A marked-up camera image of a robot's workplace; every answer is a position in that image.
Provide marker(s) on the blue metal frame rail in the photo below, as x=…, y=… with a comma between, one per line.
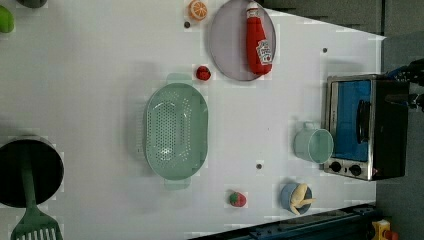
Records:
x=351, y=223

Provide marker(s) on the mint green plastic strainer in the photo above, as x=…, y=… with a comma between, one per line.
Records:
x=176, y=131

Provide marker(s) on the grey round plate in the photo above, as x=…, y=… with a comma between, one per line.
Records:
x=227, y=39

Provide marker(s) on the red strawberry toy upper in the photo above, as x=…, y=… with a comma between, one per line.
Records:
x=203, y=73

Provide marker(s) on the red strawberry toy lower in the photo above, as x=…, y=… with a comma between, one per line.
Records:
x=237, y=199

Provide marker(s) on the green slotted spatula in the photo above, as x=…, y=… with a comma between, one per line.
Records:
x=35, y=224

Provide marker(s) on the blue bowl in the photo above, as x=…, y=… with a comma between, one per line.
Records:
x=286, y=194

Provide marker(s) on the dark cup at top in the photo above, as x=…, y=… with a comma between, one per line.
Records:
x=32, y=3

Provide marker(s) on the black cup with spatula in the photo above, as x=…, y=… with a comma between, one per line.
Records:
x=46, y=164

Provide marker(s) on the red strawberry toy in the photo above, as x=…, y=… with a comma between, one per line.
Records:
x=203, y=73
x=237, y=199

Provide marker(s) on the black toaster oven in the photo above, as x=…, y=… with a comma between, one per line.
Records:
x=367, y=116

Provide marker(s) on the mint green mug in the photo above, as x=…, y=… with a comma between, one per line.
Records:
x=313, y=144

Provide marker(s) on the green cylinder object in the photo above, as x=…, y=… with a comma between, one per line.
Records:
x=6, y=20

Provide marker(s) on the orange slice toy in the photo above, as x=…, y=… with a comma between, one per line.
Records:
x=197, y=10

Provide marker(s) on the peeled banana toy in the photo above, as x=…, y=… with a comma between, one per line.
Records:
x=298, y=199

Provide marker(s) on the red ketchup bottle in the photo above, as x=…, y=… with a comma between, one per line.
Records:
x=258, y=50

